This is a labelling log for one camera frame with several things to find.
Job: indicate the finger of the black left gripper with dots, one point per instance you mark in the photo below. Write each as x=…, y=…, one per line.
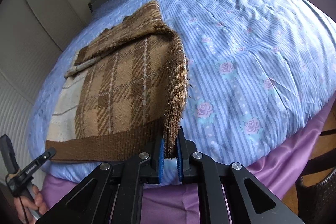
x=39, y=161

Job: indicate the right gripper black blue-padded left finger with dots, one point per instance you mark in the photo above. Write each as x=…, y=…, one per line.
x=111, y=193

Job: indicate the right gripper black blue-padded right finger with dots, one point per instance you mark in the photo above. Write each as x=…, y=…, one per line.
x=228, y=193

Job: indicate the brown plaid knit sweater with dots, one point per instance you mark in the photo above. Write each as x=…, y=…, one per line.
x=126, y=87

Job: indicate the person's left hand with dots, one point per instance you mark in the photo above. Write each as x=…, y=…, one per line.
x=24, y=205

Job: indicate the dark wicker chair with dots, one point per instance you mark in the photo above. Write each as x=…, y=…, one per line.
x=316, y=203

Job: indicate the purple satin bed skirt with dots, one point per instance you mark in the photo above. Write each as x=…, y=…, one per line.
x=277, y=171

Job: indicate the blue floral striped bedsheet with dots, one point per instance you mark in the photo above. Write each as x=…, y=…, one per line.
x=259, y=71

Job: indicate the beige louvered wardrobe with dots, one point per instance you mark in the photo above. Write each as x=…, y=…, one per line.
x=34, y=33

